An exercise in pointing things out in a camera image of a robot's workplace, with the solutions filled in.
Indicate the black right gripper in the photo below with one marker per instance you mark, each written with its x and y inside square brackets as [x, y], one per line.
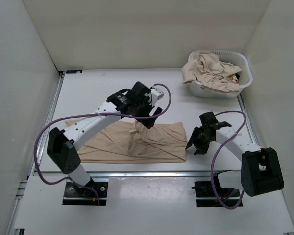
[201, 149]

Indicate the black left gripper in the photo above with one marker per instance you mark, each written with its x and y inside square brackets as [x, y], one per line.
[148, 122]

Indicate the beige trousers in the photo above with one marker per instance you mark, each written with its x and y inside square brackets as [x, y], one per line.
[132, 143]

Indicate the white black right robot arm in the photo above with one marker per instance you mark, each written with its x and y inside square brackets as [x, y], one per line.
[260, 171]

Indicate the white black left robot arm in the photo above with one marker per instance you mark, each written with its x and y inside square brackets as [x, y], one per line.
[63, 145]

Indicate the beige clothes pile in basket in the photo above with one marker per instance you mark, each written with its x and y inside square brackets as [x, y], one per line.
[206, 68]

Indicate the white laundry basket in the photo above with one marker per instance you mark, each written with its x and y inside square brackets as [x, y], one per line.
[244, 78]

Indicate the black corner label sticker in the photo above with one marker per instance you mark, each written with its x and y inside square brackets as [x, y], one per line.
[74, 71]

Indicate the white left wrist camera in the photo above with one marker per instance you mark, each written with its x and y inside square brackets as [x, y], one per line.
[156, 94]

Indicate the aluminium right side rail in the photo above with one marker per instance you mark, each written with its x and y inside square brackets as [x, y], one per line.
[248, 124]

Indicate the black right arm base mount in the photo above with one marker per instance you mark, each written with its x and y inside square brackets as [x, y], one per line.
[204, 192]

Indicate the aluminium table edge rail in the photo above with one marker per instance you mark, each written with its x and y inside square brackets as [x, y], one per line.
[151, 174]

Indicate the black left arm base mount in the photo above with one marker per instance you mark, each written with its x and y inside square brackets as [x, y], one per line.
[74, 195]

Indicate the aluminium left side rail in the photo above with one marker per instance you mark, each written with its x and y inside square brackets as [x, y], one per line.
[10, 230]

